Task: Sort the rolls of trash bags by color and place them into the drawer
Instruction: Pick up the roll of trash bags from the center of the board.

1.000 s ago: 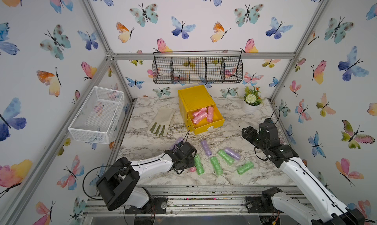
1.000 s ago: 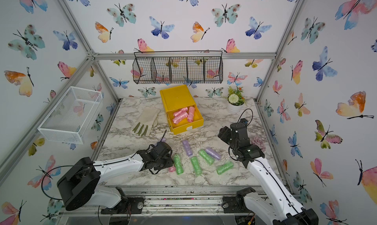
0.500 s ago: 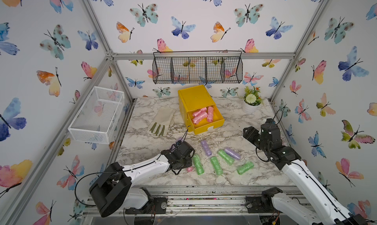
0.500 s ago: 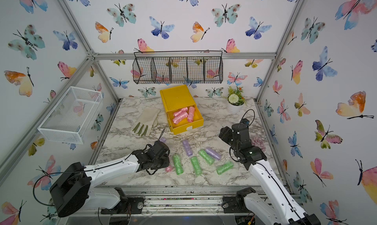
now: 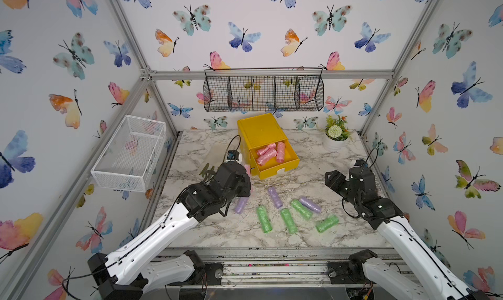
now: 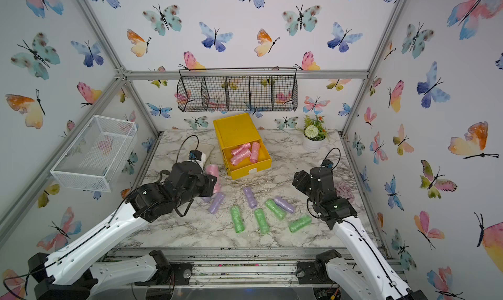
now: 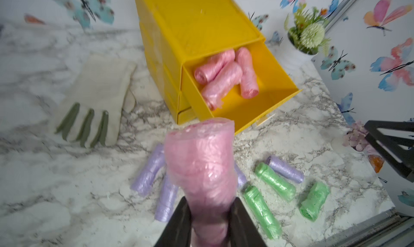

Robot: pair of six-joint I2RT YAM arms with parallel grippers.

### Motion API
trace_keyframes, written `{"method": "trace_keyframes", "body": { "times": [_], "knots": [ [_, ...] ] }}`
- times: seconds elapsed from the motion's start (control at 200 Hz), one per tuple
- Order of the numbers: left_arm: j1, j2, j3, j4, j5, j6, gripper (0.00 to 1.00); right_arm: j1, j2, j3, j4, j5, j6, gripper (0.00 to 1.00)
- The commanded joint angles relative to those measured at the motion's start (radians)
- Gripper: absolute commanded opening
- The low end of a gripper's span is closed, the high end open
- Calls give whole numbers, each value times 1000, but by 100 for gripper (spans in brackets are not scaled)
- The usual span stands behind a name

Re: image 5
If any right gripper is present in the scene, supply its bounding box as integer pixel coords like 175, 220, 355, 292
326, 170, 363, 212

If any purple bag roll lower left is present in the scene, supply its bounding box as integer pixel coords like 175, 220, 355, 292
234, 197, 249, 214

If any pink bag roll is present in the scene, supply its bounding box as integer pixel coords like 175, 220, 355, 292
244, 165, 251, 178
257, 143, 276, 156
276, 142, 286, 163
257, 148, 277, 166

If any green bag roll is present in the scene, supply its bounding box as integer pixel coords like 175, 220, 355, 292
316, 215, 339, 233
280, 208, 298, 234
290, 199, 313, 221
256, 205, 272, 233

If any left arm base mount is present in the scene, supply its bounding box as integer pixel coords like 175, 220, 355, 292
178, 249, 224, 289

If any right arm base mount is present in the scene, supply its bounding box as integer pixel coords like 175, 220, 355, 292
327, 249, 378, 284

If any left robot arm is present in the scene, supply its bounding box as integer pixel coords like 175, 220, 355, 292
88, 161, 251, 299

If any white mesh wall basket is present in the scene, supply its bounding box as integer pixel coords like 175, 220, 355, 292
90, 115, 166, 192

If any purple bag roll right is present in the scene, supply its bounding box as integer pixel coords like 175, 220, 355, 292
299, 197, 322, 214

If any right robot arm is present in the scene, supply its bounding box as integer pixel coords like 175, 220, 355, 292
324, 159, 489, 299

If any purple bag roll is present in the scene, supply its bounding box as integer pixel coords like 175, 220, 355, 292
234, 197, 249, 214
267, 187, 284, 209
299, 197, 322, 214

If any potted artificial plant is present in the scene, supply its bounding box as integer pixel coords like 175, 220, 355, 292
323, 115, 351, 152

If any black wire wall basket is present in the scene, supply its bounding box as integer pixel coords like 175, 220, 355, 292
203, 67, 325, 113

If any white green work glove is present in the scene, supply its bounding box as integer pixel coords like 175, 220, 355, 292
198, 143, 234, 181

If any purple bag roll middle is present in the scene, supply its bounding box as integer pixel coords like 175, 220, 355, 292
267, 187, 284, 209

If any yellow drawer cabinet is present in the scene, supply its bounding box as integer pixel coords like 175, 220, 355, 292
237, 114, 300, 180

